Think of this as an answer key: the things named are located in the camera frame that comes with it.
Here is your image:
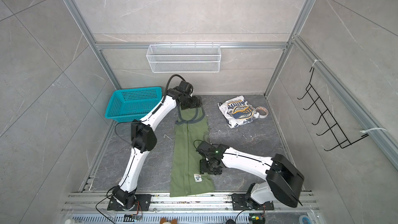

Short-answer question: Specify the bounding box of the green tank top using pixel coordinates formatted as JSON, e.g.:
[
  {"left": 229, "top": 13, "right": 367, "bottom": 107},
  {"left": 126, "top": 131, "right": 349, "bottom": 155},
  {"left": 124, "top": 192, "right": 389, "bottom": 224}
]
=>
[{"left": 170, "top": 107, "right": 215, "bottom": 198}]

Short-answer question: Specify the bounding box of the white tank top navy trim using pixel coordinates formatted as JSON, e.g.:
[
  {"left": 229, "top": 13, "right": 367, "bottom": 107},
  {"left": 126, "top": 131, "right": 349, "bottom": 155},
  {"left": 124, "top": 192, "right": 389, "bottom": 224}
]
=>
[{"left": 218, "top": 95, "right": 260, "bottom": 129}]

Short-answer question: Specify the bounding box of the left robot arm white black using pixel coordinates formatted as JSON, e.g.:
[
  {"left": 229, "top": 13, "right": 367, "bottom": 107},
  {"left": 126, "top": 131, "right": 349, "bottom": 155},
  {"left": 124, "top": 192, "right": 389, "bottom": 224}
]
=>
[{"left": 110, "top": 79, "right": 201, "bottom": 211}]

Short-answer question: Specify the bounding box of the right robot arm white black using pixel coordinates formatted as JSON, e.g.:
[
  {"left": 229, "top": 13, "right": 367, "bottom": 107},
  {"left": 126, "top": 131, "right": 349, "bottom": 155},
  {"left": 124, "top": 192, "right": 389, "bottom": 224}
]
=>
[{"left": 196, "top": 141, "right": 305, "bottom": 210}]

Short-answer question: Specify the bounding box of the teal plastic basket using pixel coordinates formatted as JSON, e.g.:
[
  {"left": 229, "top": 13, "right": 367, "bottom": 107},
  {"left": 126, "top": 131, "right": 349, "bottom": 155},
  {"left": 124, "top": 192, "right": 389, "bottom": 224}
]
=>
[{"left": 105, "top": 87, "right": 162, "bottom": 122}]

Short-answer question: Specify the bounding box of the roll of white tape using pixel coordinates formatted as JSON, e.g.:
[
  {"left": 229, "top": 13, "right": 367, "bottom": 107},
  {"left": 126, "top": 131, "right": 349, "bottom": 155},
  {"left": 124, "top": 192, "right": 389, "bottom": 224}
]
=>
[{"left": 256, "top": 106, "right": 268, "bottom": 119}]

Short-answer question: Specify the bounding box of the left black corrugated cable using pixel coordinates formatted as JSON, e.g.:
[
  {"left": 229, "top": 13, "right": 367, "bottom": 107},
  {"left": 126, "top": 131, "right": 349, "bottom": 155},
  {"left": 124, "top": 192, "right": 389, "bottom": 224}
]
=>
[{"left": 160, "top": 74, "right": 187, "bottom": 105}]

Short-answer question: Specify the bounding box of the white wire mesh shelf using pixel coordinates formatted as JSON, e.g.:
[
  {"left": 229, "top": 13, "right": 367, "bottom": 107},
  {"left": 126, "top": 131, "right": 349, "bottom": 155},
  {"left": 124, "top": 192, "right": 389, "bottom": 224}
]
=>
[{"left": 146, "top": 44, "right": 222, "bottom": 73}]

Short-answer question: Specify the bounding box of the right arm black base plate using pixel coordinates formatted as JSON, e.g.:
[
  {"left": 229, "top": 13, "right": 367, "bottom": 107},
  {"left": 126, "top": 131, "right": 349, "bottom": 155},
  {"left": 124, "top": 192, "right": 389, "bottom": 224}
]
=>
[{"left": 231, "top": 194, "right": 275, "bottom": 211}]

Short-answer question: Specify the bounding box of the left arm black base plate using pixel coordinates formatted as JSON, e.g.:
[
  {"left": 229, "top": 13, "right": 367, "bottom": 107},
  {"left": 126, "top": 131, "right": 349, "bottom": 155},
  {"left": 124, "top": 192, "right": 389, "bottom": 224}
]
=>
[{"left": 107, "top": 194, "right": 152, "bottom": 211}]

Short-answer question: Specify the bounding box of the black wire hook rack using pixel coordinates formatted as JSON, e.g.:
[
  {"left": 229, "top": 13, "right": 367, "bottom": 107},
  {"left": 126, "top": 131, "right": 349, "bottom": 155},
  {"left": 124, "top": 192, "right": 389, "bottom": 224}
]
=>
[{"left": 297, "top": 67, "right": 369, "bottom": 151}]

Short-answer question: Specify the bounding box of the aluminium front rail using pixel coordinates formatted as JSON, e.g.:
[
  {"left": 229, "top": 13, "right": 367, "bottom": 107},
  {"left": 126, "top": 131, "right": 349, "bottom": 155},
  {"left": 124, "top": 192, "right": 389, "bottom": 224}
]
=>
[{"left": 61, "top": 191, "right": 320, "bottom": 214}]

